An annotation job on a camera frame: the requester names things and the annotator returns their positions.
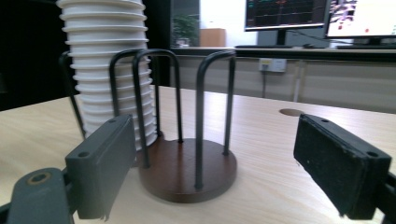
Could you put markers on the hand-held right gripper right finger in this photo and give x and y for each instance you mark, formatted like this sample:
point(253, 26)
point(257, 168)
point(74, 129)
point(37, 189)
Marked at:
point(336, 168)

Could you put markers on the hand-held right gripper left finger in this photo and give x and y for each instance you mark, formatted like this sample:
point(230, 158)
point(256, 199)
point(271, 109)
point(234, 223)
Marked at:
point(102, 161)

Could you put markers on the stack of white paper cups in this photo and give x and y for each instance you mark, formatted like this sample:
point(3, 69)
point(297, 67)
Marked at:
point(102, 31)

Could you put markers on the black-edged background desk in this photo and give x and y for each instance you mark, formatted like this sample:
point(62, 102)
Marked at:
point(311, 54)

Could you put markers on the bright-screen computer monitor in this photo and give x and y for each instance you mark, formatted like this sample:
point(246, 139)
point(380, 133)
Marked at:
point(364, 18)

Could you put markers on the green potted plant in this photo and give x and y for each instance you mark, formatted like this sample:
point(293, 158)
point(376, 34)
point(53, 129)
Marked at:
point(185, 29)

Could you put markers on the dark-screen computer monitor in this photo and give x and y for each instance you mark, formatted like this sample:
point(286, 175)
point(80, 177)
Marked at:
point(283, 14)

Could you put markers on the brown wooden cabinet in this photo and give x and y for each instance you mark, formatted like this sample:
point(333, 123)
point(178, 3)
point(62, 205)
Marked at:
point(212, 38)

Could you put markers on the white wall socket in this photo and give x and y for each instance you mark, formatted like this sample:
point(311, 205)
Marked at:
point(272, 65)

